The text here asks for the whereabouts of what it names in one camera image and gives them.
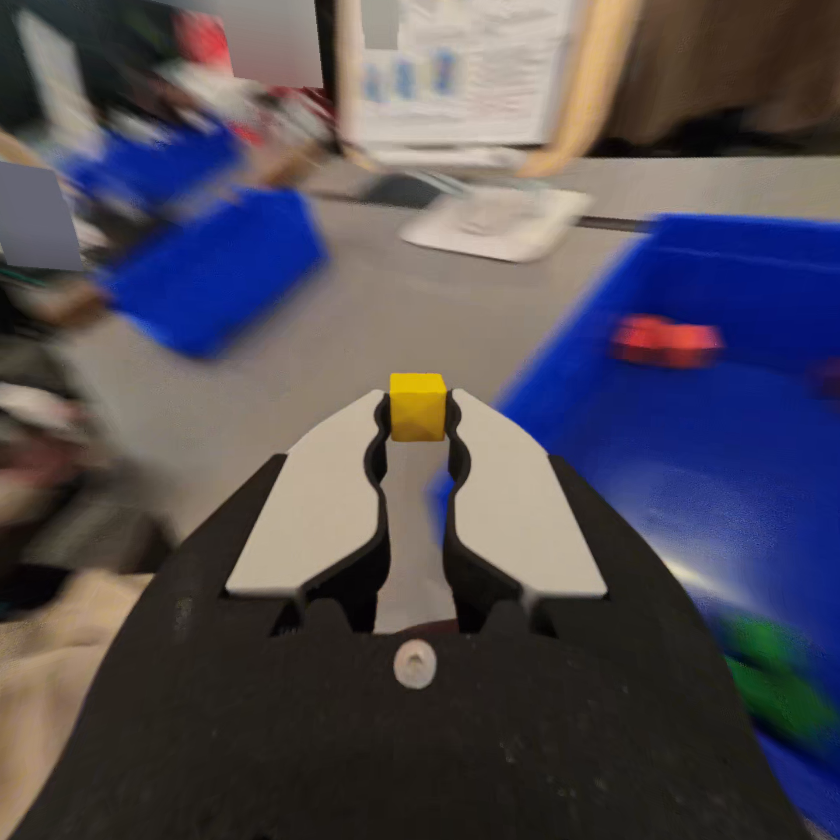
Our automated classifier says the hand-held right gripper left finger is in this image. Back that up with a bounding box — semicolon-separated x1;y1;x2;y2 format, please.
225;388;392;634

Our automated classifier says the brown cardboard box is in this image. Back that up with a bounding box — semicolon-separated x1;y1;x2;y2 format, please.
610;0;840;153

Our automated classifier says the yellow wooden cube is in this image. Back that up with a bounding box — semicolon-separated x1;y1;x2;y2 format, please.
388;372;448;443

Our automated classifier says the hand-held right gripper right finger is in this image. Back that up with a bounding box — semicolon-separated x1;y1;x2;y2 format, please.
443;387;609;634

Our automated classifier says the printed instruction sheet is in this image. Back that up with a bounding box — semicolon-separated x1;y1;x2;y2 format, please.
351;0;573;151

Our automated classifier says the white document stand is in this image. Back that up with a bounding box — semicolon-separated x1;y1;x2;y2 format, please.
333;0;643;179

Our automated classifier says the person's cream sweatshirt torso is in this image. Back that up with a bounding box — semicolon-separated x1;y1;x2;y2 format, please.
0;570;157;824

